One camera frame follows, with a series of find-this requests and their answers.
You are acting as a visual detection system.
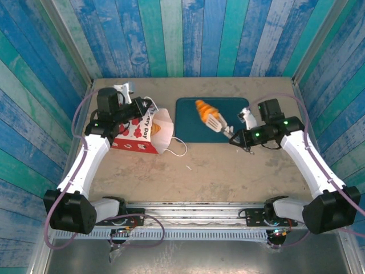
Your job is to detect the red white paper gift bag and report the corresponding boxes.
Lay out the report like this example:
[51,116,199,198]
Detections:
[110,96,188,157]

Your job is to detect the metal serving tongs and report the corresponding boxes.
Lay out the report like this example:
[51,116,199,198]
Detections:
[205,113,256,156]

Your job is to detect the golden fake croissant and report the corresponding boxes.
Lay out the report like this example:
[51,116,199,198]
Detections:
[194,99,224,124]

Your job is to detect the teal plastic tray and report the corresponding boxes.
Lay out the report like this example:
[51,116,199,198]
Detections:
[174,96,250,143]

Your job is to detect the grey metal shelf sheet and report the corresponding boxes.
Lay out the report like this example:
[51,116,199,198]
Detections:
[45,238,353,274]

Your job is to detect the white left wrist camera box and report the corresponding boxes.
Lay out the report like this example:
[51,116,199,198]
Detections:
[113,82,135,105]

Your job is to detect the aluminium table side rail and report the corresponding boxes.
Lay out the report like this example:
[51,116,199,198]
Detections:
[291,79,338,206]
[53,84,95,206]

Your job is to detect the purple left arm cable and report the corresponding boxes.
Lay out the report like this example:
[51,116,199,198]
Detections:
[44,90,166,251]

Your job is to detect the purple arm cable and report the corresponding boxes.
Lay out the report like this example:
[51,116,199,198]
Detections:
[248,92,365,249]
[44,90,166,251]

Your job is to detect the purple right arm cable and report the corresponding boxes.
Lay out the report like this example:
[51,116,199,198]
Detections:
[248,92,365,249]

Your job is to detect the aluminium corner post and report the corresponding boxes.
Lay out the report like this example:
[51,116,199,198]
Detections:
[292,0,351,84]
[39,0,94,88]

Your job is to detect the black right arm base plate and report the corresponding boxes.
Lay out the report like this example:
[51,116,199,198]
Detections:
[245,207,298,228]

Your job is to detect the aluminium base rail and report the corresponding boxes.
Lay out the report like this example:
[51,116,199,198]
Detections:
[42,201,350,229]

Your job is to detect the slotted grey cable duct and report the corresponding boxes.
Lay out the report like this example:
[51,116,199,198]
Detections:
[54,229,269,241]

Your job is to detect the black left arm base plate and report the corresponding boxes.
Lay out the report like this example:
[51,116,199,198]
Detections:
[102,207,145,227]

